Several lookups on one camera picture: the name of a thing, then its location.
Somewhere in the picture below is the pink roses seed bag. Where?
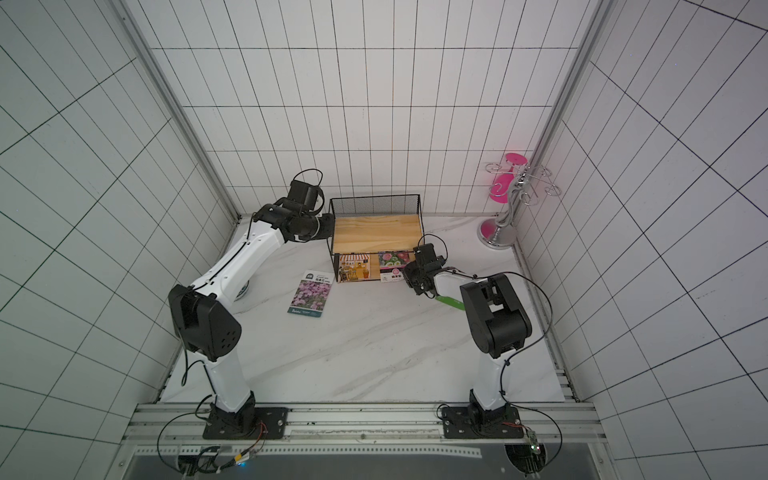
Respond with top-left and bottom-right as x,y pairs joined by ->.
378,251 -> 414,282

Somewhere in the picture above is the green impatiens seed bag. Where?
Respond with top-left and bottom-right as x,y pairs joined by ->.
435,295 -> 465,311

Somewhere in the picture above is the orange shop seed bag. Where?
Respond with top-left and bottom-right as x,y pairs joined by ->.
338,254 -> 371,283

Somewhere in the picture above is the black wire mesh shelf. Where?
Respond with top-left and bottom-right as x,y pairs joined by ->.
328,194 -> 424,283

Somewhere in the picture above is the purple flowers seed bag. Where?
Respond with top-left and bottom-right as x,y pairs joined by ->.
288,270 -> 334,318

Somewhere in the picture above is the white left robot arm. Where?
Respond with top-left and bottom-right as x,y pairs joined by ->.
168,200 -> 335,439

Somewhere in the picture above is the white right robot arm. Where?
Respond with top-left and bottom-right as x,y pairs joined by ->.
403,244 -> 533,438

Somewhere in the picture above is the chrome pink cup stand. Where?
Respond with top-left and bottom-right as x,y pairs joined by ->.
477,153 -> 561,250

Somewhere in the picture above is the blue floral ceramic dish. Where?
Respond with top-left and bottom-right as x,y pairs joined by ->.
235,282 -> 250,301

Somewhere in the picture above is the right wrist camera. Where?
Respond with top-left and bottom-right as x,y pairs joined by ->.
414,243 -> 444,268

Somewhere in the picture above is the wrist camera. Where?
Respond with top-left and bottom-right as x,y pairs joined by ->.
414,243 -> 444,268
288,179 -> 325,215

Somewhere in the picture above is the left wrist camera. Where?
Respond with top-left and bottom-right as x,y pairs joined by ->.
288,179 -> 325,215

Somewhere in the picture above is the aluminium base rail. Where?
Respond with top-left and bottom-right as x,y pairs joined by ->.
118,402 -> 607,464

